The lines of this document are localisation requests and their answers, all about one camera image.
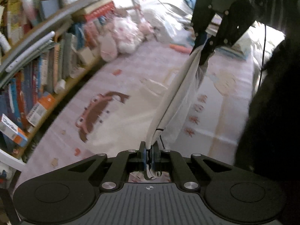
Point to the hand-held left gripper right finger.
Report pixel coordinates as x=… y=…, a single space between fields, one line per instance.
x=155 y=159

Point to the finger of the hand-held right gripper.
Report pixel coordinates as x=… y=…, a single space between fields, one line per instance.
x=201 y=16
x=239 y=21

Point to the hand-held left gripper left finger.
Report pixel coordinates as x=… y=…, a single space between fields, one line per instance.
x=143 y=159

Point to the cream printed t-shirt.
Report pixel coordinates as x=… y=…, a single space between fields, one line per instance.
x=178 y=93

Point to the person's right forearm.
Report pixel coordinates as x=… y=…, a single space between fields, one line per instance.
x=279 y=4

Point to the pale grey bedding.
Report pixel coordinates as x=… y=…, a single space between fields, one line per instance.
x=164 y=11

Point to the orange highlighter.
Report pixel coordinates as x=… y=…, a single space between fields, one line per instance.
x=180 y=48

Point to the pink white plush rabbit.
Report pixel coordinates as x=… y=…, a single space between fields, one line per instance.
x=121 y=35

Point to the red patterned book set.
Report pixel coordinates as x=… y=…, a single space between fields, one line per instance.
x=98 y=11

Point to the white charger block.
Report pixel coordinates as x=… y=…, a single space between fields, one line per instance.
x=59 y=86

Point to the person's dark clothing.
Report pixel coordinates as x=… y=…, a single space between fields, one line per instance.
x=276 y=133

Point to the white orange blue carton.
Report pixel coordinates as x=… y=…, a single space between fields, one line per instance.
x=13 y=131

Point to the row of colourful books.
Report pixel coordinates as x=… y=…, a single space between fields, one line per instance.
x=35 y=79

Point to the white wooden bookshelf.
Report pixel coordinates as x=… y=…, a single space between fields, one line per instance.
x=58 y=13

